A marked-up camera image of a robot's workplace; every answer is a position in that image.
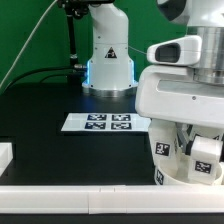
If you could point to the white fence rail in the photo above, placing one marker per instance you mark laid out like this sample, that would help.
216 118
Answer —
6 156
111 199

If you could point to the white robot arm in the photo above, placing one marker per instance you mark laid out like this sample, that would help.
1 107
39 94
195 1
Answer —
110 70

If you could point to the black camera stand pole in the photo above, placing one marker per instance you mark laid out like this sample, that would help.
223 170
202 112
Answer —
74 9

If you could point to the white marker board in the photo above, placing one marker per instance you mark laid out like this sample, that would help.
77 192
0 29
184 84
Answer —
108 122

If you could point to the white front fence rail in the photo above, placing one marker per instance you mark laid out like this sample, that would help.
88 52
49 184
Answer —
111 199

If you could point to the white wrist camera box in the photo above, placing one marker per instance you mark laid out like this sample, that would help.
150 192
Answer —
183 51

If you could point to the white left fence rail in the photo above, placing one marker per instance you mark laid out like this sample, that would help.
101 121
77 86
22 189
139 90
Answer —
6 156

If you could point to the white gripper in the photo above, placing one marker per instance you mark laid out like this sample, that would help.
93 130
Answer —
170 93

